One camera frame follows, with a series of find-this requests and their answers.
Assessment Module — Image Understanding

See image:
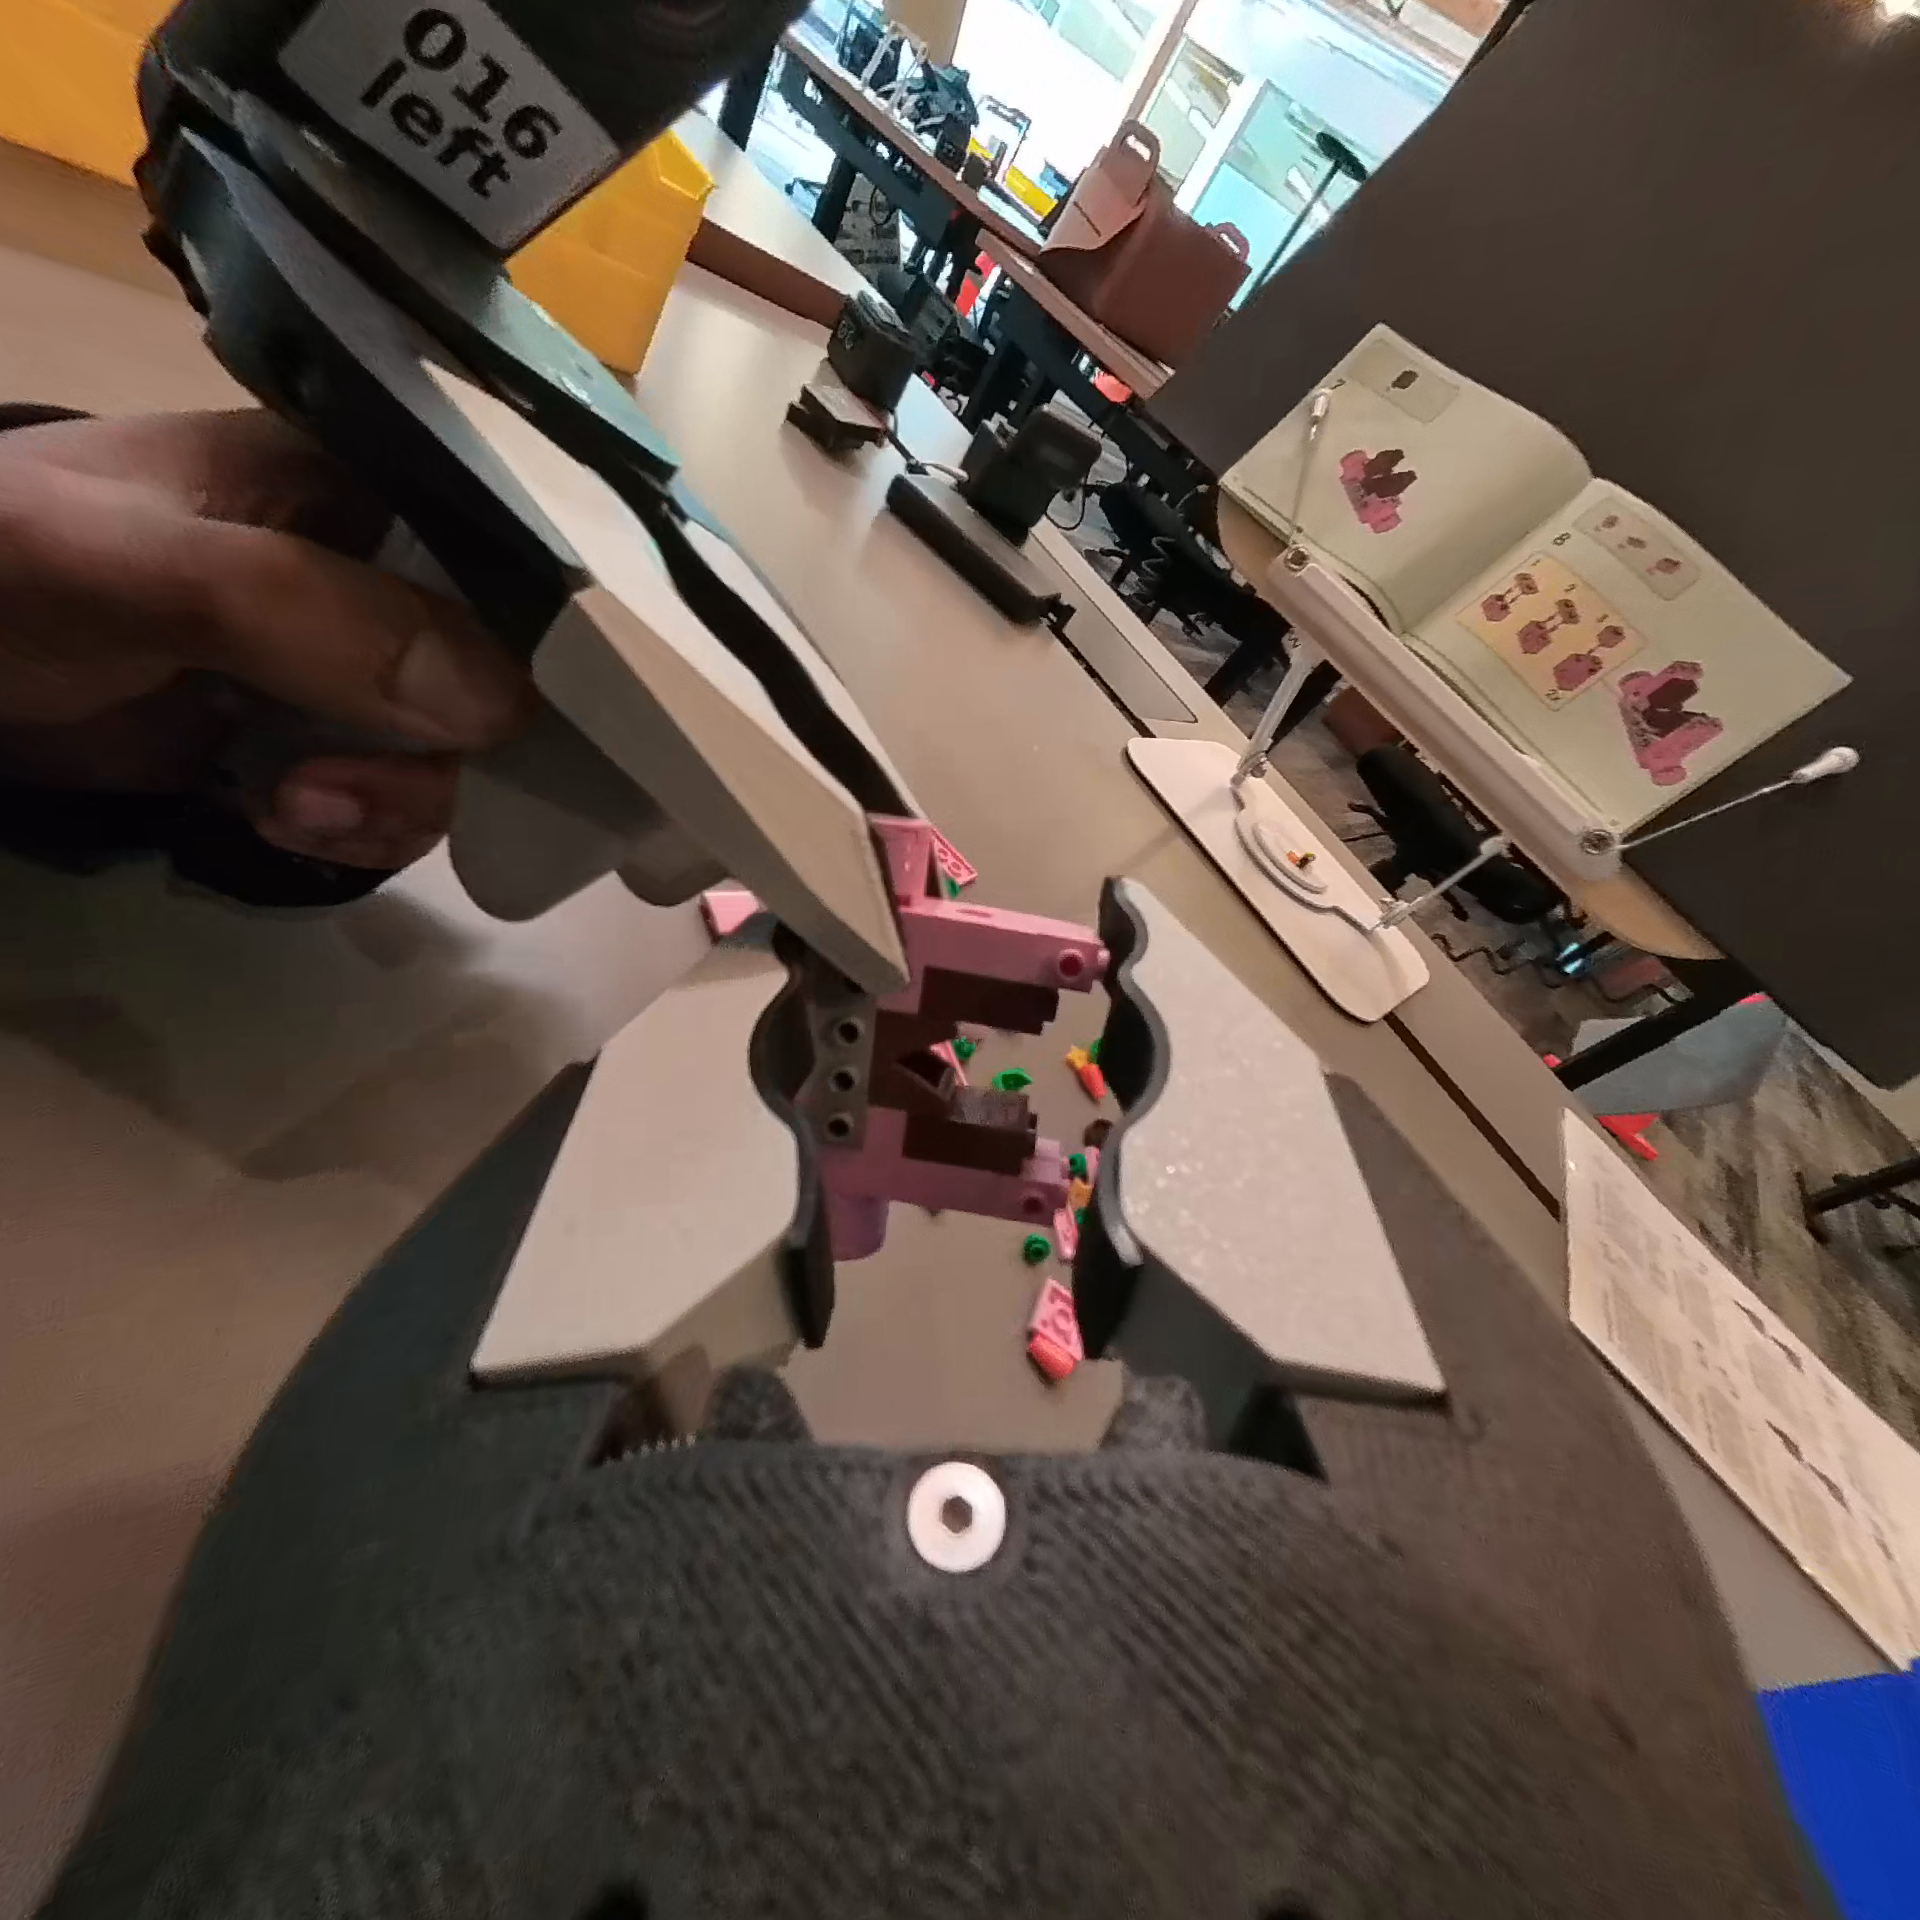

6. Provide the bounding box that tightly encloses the flat black power bank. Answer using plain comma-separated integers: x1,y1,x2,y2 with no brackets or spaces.
882,467,1076,626

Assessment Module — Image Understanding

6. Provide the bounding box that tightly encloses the person's left hand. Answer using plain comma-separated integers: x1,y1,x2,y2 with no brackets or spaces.
0,404,538,904

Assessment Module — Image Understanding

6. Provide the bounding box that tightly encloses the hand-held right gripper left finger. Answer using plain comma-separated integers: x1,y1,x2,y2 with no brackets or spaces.
469,931,836,1404

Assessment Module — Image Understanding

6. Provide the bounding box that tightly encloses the pink and brown brick model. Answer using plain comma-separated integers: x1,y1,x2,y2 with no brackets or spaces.
698,810,1116,1263

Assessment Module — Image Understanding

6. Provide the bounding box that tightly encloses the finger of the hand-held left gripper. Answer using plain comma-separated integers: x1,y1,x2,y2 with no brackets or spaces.
423,357,921,823
528,586,917,999

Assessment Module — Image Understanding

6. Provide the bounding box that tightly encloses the printed paper sheet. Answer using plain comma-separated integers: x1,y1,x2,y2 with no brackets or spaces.
1559,1109,1920,1670

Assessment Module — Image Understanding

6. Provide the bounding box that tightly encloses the black camera charger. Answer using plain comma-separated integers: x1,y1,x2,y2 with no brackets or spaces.
826,285,933,410

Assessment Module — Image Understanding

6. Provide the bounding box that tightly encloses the black office chair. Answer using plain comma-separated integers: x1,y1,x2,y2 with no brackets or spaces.
1356,740,1563,928

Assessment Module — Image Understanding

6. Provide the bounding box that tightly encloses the white book stand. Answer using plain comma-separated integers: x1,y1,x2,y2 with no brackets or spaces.
1122,382,1863,1026

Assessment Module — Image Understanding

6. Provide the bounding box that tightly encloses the black board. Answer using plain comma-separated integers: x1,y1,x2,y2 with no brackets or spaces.
1146,0,1920,1092

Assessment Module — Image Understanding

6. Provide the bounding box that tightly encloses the pile of pink toy bricks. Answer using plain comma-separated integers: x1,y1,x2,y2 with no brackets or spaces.
931,1026,1120,1384

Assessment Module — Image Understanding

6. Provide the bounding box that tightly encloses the yellow plastic bin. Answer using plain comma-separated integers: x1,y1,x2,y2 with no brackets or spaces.
0,0,720,376

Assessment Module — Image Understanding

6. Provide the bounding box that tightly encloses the building instruction booklet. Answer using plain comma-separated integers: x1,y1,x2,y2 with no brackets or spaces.
1217,320,1857,844

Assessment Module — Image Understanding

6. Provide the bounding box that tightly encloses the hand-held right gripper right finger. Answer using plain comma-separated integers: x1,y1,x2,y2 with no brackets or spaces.
1072,878,1452,1432

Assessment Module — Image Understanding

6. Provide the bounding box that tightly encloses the blue plastic bin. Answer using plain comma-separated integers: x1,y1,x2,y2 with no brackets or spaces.
1753,1664,1920,1920

